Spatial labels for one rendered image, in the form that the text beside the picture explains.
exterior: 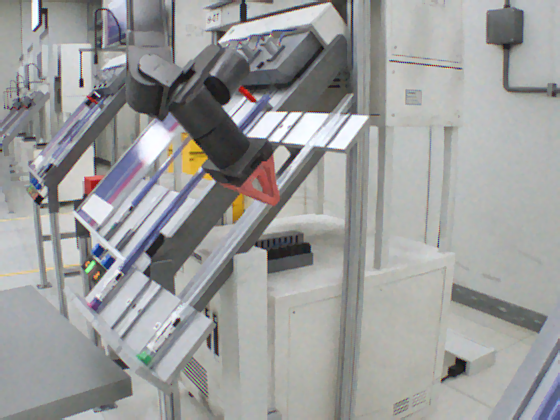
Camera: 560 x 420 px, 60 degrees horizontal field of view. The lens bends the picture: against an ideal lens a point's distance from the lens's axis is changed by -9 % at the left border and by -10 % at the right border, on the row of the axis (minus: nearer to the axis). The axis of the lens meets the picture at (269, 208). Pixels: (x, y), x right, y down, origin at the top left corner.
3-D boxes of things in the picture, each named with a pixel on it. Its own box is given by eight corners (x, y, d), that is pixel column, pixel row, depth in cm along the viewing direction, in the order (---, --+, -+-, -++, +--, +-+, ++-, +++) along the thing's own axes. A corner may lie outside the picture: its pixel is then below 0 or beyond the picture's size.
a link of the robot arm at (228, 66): (128, 105, 70) (132, 66, 63) (172, 54, 76) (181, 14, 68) (201, 148, 71) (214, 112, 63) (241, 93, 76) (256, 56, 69)
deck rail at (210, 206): (159, 294, 106) (138, 277, 103) (156, 291, 108) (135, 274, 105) (356, 53, 122) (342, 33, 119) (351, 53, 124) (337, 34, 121)
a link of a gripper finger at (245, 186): (271, 181, 81) (235, 137, 76) (301, 187, 75) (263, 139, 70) (243, 214, 79) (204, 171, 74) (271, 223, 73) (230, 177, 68)
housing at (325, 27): (344, 67, 123) (310, 22, 116) (244, 75, 164) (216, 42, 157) (362, 46, 125) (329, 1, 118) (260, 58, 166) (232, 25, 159)
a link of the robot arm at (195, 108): (155, 110, 66) (181, 101, 62) (183, 76, 70) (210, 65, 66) (188, 147, 70) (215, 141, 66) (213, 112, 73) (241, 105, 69)
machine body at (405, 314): (273, 501, 134) (273, 296, 121) (175, 390, 192) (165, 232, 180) (434, 425, 167) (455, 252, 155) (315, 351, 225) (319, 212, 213)
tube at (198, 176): (95, 310, 86) (90, 307, 85) (92, 308, 87) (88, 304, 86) (271, 98, 100) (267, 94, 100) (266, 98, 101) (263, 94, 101)
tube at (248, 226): (147, 365, 68) (141, 361, 67) (143, 360, 69) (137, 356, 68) (356, 99, 82) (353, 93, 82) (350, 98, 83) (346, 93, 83)
